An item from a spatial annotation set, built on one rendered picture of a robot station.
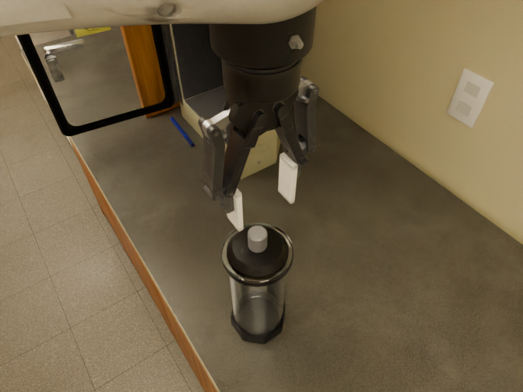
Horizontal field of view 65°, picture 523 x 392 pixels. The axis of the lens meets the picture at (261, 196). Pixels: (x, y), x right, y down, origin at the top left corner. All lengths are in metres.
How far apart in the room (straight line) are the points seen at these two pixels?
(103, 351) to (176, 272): 1.07
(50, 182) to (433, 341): 2.22
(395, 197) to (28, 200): 2.03
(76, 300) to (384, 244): 1.49
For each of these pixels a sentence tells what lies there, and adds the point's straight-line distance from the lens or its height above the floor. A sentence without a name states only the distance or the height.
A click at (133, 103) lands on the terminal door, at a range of 1.16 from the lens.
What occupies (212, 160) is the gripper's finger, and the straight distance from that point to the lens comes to 0.42.
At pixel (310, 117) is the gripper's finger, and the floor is 1.39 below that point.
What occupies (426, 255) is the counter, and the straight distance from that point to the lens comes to 0.95.
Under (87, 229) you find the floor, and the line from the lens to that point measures 2.29.
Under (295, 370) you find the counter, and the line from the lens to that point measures 0.77.
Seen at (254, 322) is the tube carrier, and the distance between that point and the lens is 0.71.
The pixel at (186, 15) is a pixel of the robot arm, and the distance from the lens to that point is 0.20.
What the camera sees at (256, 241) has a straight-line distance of 0.57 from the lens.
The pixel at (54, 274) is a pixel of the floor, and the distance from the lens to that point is 2.18.
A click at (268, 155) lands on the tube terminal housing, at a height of 0.98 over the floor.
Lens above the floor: 1.67
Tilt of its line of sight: 48 degrees down
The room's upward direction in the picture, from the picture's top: straight up
